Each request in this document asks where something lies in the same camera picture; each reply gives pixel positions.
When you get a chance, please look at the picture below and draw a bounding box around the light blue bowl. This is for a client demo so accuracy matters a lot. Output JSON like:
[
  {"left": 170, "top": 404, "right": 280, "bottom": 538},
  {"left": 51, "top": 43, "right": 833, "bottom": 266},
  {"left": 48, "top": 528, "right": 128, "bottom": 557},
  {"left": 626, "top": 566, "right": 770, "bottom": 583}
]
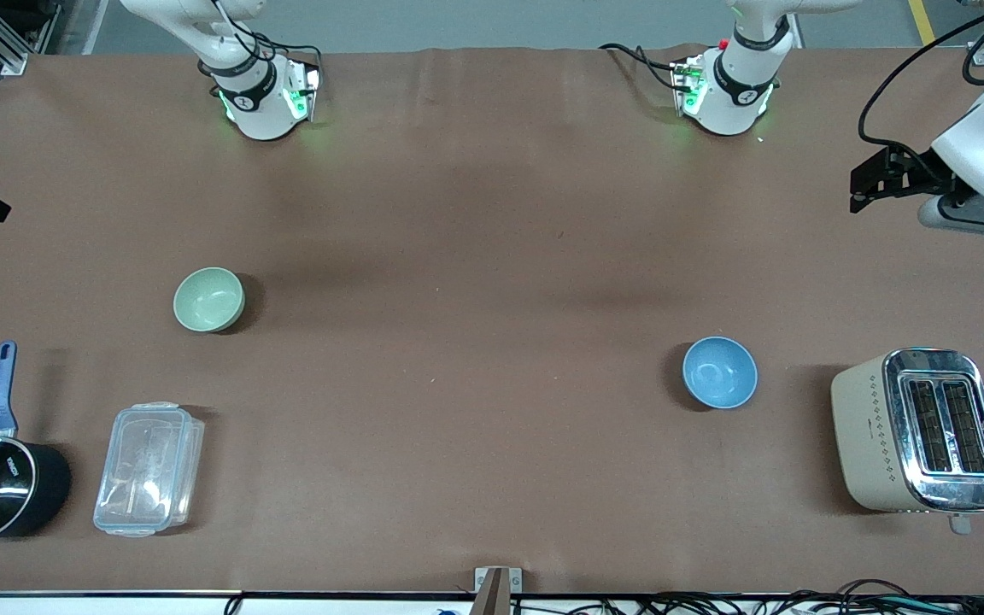
[{"left": 682, "top": 337, "right": 759, "bottom": 410}]

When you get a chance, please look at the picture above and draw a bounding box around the pale green bowl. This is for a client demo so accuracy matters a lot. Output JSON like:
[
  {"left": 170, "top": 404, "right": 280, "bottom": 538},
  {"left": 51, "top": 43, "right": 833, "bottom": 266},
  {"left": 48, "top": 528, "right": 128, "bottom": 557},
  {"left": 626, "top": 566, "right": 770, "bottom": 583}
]
[{"left": 173, "top": 266, "right": 246, "bottom": 333}]

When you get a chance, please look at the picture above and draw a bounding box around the left base connector box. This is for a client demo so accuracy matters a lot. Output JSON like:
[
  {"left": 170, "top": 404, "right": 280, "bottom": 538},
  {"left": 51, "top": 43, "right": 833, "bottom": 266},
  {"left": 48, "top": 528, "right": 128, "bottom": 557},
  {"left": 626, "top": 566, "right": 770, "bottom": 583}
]
[{"left": 671, "top": 58, "right": 708, "bottom": 117}]

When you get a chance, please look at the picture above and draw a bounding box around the base connector box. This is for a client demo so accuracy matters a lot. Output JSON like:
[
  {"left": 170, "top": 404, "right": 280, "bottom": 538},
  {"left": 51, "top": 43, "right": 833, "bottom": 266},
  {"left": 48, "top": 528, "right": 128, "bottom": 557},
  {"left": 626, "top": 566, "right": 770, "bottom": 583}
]
[
  {"left": 671, "top": 58, "right": 708, "bottom": 117},
  {"left": 285, "top": 61, "right": 322, "bottom": 122}
]

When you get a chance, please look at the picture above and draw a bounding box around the beige and chrome toaster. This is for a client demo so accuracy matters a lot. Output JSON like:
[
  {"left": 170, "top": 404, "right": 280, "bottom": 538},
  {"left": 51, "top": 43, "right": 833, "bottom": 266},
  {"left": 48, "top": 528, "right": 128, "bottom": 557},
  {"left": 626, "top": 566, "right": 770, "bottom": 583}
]
[{"left": 830, "top": 348, "right": 984, "bottom": 536}]

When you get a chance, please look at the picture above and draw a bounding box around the clear plastic food container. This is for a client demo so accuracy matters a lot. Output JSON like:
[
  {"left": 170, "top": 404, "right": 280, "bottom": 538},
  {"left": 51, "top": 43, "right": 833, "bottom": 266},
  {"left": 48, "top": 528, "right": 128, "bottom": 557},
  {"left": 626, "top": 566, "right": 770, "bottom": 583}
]
[{"left": 93, "top": 402, "right": 206, "bottom": 538}]

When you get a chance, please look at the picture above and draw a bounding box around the right base connector box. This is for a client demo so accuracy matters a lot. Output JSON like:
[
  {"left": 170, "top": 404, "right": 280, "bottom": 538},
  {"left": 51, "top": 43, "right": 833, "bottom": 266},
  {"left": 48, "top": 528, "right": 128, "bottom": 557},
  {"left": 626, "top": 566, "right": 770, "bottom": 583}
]
[{"left": 285, "top": 61, "right": 322, "bottom": 122}]

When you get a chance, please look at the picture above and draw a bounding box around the large table cover cloth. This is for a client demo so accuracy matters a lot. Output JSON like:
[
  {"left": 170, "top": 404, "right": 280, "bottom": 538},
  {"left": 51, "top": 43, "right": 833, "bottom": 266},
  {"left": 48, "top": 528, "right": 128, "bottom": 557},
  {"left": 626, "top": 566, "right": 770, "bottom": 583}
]
[{"left": 0, "top": 44, "right": 984, "bottom": 596}]

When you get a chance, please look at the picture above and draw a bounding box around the long black left arm cable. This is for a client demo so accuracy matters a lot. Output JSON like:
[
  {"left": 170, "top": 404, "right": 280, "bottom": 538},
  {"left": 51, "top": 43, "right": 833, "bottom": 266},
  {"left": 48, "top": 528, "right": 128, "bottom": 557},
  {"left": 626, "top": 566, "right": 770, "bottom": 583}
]
[{"left": 858, "top": 0, "right": 984, "bottom": 163}]

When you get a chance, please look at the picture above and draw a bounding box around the aluminium profile frame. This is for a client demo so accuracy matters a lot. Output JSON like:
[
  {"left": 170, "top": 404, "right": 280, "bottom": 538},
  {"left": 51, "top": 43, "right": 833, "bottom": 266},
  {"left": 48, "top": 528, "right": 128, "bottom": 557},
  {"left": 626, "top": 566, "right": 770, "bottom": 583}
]
[{"left": 0, "top": 0, "right": 62, "bottom": 76}]

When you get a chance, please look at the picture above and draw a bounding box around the black left base cable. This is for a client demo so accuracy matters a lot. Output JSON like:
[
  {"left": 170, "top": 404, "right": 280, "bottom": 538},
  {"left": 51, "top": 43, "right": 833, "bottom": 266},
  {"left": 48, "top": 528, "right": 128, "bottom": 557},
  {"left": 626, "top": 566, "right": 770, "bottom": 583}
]
[{"left": 599, "top": 43, "right": 682, "bottom": 91}]

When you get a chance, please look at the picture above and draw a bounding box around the black base cable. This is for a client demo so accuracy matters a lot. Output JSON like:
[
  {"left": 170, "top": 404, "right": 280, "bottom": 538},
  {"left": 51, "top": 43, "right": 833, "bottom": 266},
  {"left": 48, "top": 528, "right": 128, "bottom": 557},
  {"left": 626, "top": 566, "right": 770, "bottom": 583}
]
[
  {"left": 599, "top": 43, "right": 682, "bottom": 91},
  {"left": 240, "top": 32, "right": 324, "bottom": 73}
]

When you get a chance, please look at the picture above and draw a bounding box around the black saucepan with blue handle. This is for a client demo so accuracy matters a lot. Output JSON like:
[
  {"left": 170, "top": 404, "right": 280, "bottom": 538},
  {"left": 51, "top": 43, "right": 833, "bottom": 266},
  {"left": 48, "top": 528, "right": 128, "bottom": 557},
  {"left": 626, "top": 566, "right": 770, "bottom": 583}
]
[{"left": 0, "top": 341, "right": 73, "bottom": 544}]

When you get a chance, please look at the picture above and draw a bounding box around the black right base cable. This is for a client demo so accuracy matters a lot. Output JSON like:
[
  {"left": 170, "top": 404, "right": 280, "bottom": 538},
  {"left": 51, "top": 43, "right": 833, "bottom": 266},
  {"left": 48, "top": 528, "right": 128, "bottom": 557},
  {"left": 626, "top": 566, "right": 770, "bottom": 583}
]
[{"left": 240, "top": 32, "right": 324, "bottom": 73}]

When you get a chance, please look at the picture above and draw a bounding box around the tangled black cable bundle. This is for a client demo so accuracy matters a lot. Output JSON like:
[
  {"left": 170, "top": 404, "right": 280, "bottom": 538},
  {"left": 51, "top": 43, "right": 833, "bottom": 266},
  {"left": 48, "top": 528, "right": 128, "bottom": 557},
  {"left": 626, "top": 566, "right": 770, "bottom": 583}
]
[{"left": 509, "top": 579, "right": 984, "bottom": 615}]

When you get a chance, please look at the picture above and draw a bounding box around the metal table edge bracket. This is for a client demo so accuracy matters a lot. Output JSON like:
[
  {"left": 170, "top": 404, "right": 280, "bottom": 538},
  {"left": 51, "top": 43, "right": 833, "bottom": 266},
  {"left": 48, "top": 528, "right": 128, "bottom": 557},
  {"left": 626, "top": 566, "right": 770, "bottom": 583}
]
[{"left": 474, "top": 567, "right": 523, "bottom": 615}]

